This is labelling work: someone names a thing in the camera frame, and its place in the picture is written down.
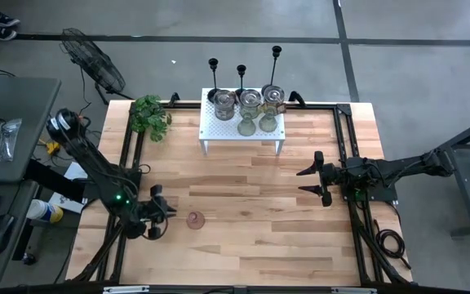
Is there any tall black candlestick holder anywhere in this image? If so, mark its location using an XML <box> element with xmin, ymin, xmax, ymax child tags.
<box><xmin>261</xmin><ymin>45</ymin><xmax>283</xmax><ymax>96</ymax></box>

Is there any black aluminium table frame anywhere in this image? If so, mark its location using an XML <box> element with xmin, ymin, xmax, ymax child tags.
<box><xmin>66</xmin><ymin>100</ymin><xmax>415</xmax><ymax>287</ymax></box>

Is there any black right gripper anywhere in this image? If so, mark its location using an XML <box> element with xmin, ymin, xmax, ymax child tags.
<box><xmin>295</xmin><ymin>150</ymin><xmax>340</xmax><ymax>207</ymax></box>

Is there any vanilla candle tin green label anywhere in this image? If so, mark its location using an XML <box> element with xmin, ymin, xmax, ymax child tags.
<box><xmin>238</xmin><ymin>88</ymin><xmax>264</xmax><ymax>119</ymax></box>

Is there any green ribbed glass candle holder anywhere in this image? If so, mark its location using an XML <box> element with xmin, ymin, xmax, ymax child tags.
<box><xmin>237</xmin><ymin>114</ymin><xmax>258</xmax><ymax>137</ymax></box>
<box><xmin>258</xmin><ymin>112</ymin><xmax>279</xmax><ymax>134</ymax></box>

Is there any medium black candlestick holder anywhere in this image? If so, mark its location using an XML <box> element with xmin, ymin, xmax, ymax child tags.
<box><xmin>206</xmin><ymin>57</ymin><xmax>221</xmax><ymax>104</ymax></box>

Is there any black floor fan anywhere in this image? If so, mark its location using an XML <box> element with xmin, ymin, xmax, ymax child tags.
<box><xmin>58</xmin><ymin>27</ymin><xmax>135</xmax><ymax>105</ymax></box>

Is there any white paper sheet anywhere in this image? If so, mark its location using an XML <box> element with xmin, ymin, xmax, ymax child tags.
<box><xmin>48</xmin><ymin>190</ymin><xmax>86</xmax><ymax>215</ymax></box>
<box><xmin>63</xmin><ymin>162</ymin><xmax>90</xmax><ymax>181</ymax></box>

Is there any pink ribbed glass candle holder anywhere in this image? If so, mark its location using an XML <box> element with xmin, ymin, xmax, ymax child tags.
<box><xmin>185</xmin><ymin>210</ymin><xmax>206</xmax><ymax>231</ymax></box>

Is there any wipes canister yellow lid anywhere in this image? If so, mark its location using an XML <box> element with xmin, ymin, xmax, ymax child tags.
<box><xmin>25</xmin><ymin>198</ymin><xmax>64</xmax><ymax>225</ymax></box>

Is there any dark low desk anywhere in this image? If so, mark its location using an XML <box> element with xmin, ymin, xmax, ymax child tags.
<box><xmin>0</xmin><ymin>179</ymin><xmax>40</xmax><ymax>287</ymax></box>

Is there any short black candlestick holder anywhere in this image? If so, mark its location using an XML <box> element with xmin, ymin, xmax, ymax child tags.
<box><xmin>234</xmin><ymin>64</ymin><xmax>247</xmax><ymax>98</ymax></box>

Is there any grey desk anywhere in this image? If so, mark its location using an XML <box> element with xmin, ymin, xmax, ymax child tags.
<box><xmin>0</xmin><ymin>75</ymin><xmax>63</xmax><ymax>184</ymax></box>

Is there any clear plastic bag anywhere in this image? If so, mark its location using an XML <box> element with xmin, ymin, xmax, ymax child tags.
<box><xmin>0</xmin><ymin>118</ymin><xmax>24</xmax><ymax>163</ymax></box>

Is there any clear glass jar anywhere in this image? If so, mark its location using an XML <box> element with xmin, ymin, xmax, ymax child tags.
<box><xmin>212</xmin><ymin>89</ymin><xmax>238</xmax><ymax>122</ymax></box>

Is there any yellow power plug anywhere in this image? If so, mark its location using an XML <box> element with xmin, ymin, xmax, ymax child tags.
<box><xmin>38</xmin><ymin>138</ymin><xmax>63</xmax><ymax>157</ymax></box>

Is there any green artificial plant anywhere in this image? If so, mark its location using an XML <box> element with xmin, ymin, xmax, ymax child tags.
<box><xmin>130</xmin><ymin>94</ymin><xmax>174</xmax><ymax>144</ymax></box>

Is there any candle tin orange heart label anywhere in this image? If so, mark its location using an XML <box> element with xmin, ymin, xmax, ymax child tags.
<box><xmin>261</xmin><ymin>84</ymin><xmax>287</xmax><ymax>117</ymax></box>

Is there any person's shoe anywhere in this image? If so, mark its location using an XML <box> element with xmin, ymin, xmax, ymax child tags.
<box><xmin>0</xmin><ymin>11</ymin><xmax>21</xmax><ymax>28</ymax></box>
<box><xmin>0</xmin><ymin>24</ymin><xmax>18</xmax><ymax>42</ymax></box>

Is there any white metal bracket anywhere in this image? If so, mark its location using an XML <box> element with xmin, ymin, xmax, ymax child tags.
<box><xmin>103</xmin><ymin>285</ymin><xmax>150</xmax><ymax>294</ymax></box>
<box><xmin>331</xmin><ymin>287</ymin><xmax>378</xmax><ymax>294</ymax></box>

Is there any coiled black cable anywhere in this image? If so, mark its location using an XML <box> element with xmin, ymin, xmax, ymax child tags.
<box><xmin>373</xmin><ymin>220</ymin><xmax>412</xmax><ymax>270</ymax></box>

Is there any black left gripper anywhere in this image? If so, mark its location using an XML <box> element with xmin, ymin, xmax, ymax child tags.
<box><xmin>139</xmin><ymin>184</ymin><xmax>178</xmax><ymax>240</ymax></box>

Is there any white perforated metal shelf riser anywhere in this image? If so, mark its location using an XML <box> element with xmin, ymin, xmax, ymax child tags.
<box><xmin>198</xmin><ymin>87</ymin><xmax>286</xmax><ymax>157</ymax></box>

